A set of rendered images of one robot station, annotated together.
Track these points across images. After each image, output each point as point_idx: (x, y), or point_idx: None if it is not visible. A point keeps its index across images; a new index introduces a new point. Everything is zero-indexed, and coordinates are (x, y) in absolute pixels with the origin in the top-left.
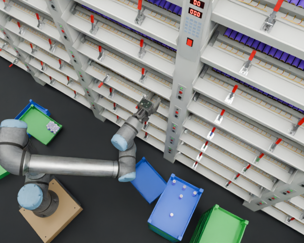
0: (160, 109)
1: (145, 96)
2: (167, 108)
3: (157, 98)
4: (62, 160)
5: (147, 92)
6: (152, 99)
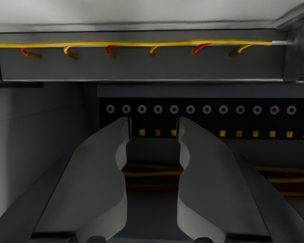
0: (20, 9)
1: (289, 71)
2: None
3: (149, 81)
4: None
5: (262, 81)
6: (203, 28)
